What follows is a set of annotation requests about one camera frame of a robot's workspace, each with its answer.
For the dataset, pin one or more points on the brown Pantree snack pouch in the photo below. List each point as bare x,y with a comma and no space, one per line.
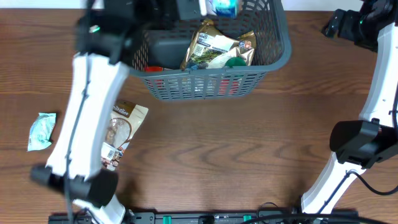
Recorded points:
124,121

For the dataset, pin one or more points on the green lid jar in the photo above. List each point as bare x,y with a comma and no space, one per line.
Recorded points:
235,62

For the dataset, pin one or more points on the orange pasta packet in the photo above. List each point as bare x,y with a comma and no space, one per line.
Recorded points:
188,87

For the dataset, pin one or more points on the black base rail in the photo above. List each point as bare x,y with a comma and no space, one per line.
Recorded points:
200,218

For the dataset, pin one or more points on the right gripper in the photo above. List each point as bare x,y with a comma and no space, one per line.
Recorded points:
349,17

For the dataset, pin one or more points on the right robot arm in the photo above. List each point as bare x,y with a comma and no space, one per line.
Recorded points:
359,144

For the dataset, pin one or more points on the Kleenex tissue multipack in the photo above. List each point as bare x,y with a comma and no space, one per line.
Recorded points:
224,8

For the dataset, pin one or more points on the gold coffee bag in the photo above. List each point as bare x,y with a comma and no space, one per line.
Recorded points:
210,49

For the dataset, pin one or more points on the grey plastic basket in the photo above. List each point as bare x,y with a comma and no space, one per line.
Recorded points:
164,50

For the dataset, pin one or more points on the small teal tissue packet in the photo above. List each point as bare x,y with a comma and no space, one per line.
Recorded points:
41,131

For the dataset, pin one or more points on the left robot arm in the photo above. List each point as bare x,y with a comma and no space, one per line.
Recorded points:
107,43

